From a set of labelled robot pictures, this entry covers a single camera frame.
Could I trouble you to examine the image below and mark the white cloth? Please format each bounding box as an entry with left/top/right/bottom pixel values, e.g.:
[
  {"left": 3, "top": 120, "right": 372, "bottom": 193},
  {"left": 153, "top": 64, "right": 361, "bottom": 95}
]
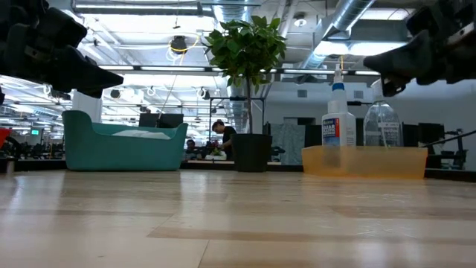
[{"left": 111, "top": 129, "right": 173, "bottom": 141}]

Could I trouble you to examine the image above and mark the black background equipment stand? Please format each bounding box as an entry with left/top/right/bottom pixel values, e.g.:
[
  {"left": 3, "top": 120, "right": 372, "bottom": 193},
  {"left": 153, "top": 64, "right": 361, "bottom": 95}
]
[{"left": 423, "top": 128, "right": 476, "bottom": 171}]

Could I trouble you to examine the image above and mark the red background object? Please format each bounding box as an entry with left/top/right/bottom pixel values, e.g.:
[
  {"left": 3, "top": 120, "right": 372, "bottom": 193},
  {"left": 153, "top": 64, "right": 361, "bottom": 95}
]
[{"left": 0, "top": 128, "right": 13, "bottom": 149}]

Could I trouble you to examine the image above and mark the person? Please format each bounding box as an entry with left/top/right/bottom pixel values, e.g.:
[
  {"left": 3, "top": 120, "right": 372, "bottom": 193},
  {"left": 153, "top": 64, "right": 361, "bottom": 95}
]
[
  {"left": 184, "top": 139, "right": 204, "bottom": 162},
  {"left": 211, "top": 119, "right": 238, "bottom": 162}
]

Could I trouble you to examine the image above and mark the teal plastic bin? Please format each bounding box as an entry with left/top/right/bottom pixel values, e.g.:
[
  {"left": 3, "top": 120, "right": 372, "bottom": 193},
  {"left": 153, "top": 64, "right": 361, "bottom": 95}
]
[{"left": 61, "top": 109, "right": 190, "bottom": 172}]

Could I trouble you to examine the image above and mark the white spray bottle blue nozzle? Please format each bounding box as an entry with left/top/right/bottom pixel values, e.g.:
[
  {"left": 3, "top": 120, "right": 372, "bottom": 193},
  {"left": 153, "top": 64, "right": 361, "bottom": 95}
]
[{"left": 321, "top": 63, "right": 357, "bottom": 168}]

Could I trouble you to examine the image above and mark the black ceiling device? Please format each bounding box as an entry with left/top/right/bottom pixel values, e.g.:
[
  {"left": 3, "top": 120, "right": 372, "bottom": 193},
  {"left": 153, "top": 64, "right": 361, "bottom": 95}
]
[{"left": 170, "top": 35, "right": 188, "bottom": 56}]

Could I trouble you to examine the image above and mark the clear plastic spray bottle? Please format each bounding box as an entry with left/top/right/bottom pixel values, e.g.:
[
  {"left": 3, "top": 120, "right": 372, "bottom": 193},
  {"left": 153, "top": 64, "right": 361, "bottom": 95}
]
[{"left": 363, "top": 78, "right": 402, "bottom": 148}]

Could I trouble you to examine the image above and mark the potted green plant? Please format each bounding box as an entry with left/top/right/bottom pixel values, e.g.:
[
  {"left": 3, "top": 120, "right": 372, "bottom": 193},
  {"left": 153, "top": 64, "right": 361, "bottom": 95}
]
[{"left": 202, "top": 14, "right": 288, "bottom": 173}]

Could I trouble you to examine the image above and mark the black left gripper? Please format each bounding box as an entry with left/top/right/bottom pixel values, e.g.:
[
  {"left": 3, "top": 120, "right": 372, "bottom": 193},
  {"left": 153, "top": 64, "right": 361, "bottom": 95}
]
[{"left": 0, "top": 0, "right": 125, "bottom": 100}]

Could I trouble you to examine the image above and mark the black background monitor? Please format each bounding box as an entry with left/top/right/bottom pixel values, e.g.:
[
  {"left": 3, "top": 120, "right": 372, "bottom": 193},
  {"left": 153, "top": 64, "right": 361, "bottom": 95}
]
[
  {"left": 402, "top": 122, "right": 446, "bottom": 148},
  {"left": 138, "top": 112, "right": 184, "bottom": 130}
]

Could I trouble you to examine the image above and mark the silver ventilation duct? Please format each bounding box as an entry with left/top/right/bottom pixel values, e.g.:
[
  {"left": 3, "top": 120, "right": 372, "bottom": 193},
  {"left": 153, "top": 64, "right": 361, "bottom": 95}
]
[{"left": 297, "top": 0, "right": 376, "bottom": 71}]

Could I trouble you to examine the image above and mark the orange translucent tray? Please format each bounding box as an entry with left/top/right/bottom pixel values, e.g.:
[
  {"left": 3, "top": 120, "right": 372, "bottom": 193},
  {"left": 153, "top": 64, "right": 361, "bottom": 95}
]
[{"left": 300, "top": 144, "right": 429, "bottom": 180}]

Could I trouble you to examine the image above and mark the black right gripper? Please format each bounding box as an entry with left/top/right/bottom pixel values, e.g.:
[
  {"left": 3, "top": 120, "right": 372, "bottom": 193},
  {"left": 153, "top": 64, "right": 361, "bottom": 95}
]
[{"left": 363, "top": 0, "right": 476, "bottom": 98}]

